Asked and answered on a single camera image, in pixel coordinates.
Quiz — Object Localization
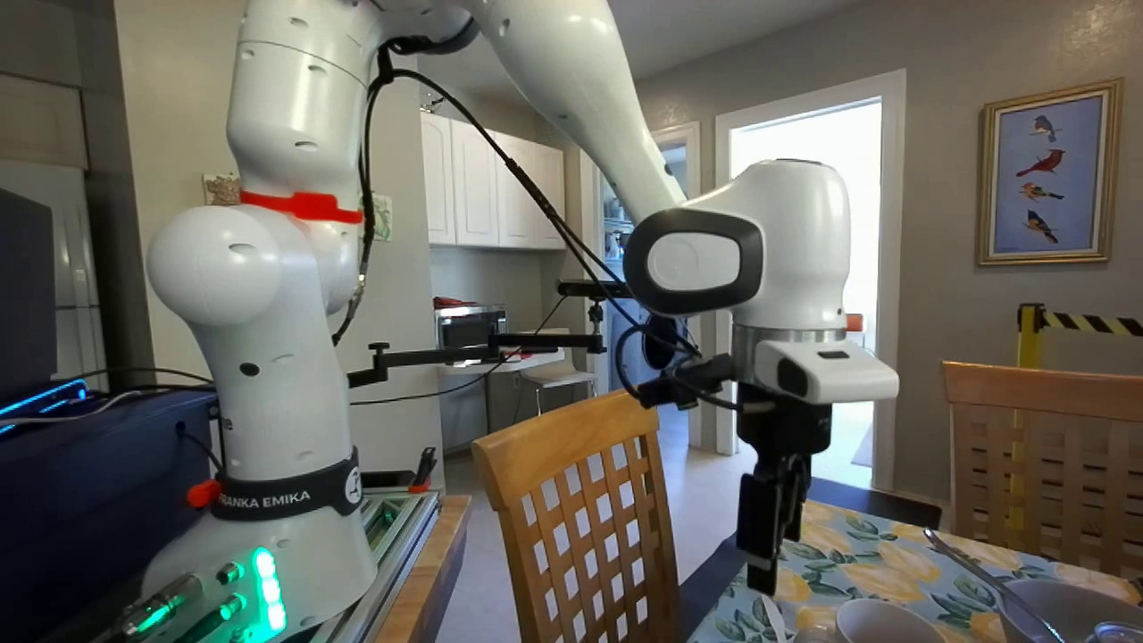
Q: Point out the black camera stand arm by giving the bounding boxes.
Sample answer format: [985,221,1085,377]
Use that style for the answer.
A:
[346,276,609,390]

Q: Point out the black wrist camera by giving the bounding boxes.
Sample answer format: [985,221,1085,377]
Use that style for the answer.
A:
[633,350,741,414]

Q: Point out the lemon print tablecloth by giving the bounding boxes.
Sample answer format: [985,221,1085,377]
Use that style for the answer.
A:
[683,475,1143,643]

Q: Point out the yellow black barrier post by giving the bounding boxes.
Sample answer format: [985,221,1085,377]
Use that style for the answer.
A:
[1013,299,1143,370]

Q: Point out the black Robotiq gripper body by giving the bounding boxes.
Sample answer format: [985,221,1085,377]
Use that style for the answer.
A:
[735,398,834,483]

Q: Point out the dark flat screen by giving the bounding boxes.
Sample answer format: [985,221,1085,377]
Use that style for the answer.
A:
[0,187,60,406]

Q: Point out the dark blue storage case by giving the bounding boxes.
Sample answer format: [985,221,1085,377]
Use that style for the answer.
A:
[0,387,224,643]

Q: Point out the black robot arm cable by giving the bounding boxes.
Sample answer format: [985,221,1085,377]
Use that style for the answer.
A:
[330,32,741,414]

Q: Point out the framed bird picture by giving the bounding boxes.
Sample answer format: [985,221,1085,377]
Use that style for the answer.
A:
[975,75,1128,271]

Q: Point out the black kitchen appliance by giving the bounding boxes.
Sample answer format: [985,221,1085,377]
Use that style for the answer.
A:
[430,299,511,350]

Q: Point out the white door frame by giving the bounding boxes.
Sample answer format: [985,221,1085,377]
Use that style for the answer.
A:
[711,69,911,493]

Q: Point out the white kitchen cabinets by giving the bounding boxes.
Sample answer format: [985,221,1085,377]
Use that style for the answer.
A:
[419,108,572,254]

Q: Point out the wooden lattice-back chair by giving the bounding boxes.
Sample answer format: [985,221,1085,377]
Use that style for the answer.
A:
[938,357,1143,592]
[466,390,688,643]

